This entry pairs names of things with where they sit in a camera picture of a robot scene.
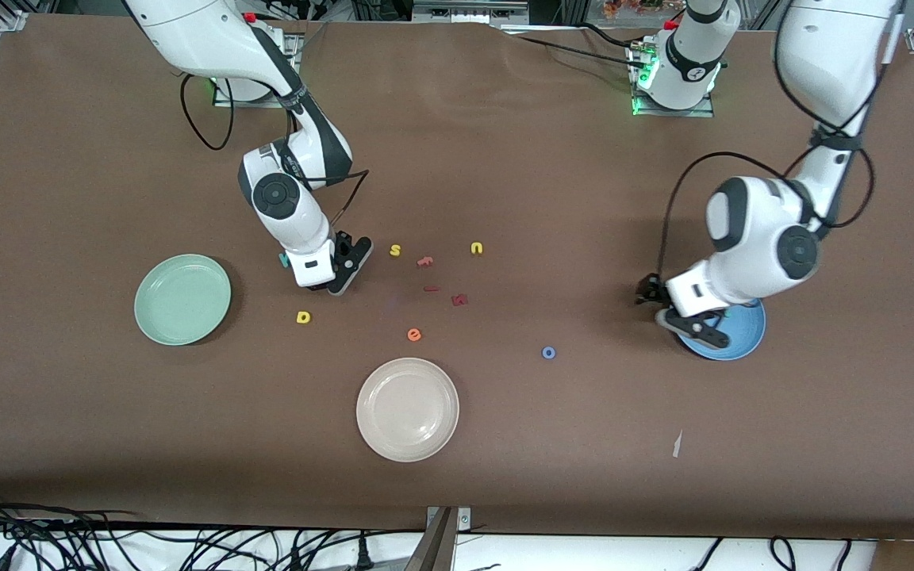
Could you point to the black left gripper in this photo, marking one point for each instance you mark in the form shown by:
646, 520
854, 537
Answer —
650, 290

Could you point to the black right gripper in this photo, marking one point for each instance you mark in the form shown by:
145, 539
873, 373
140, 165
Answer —
343, 248

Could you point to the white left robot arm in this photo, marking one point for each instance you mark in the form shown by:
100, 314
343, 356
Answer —
822, 47

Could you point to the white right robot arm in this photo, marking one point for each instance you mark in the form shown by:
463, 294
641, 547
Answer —
187, 40

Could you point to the blue round plate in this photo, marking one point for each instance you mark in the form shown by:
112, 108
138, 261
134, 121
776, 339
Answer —
743, 337

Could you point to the dark red foam letter k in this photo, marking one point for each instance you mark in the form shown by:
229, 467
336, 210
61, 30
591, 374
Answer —
457, 300

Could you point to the brown table cover sheet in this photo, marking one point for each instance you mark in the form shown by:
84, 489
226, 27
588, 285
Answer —
457, 159

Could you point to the white paper scrap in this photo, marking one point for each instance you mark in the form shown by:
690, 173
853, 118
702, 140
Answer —
677, 446

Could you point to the pale green round plate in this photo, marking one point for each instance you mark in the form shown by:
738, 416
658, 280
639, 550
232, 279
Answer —
182, 301

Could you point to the beige round plate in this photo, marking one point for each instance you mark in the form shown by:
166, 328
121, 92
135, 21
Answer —
407, 410

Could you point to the orange artificial flowers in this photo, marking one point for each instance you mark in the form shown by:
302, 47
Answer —
631, 6

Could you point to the dark metal bar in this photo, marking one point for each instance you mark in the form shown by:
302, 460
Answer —
432, 547

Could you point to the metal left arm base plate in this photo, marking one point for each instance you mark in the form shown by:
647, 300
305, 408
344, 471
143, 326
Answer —
671, 113

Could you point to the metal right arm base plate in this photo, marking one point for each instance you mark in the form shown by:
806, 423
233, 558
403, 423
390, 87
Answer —
223, 101

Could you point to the grey aluminium frame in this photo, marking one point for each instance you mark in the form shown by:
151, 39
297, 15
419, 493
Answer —
469, 11

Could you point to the grey metal bracket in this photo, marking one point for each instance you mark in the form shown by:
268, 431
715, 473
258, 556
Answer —
463, 519

